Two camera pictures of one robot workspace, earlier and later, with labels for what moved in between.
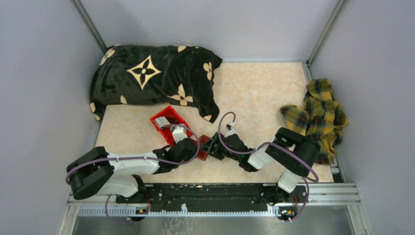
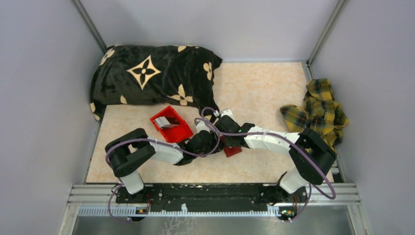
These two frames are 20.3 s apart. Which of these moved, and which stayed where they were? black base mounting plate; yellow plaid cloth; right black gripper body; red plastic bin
Moved: right black gripper body
Stayed: black base mounting plate; red plastic bin; yellow plaid cloth
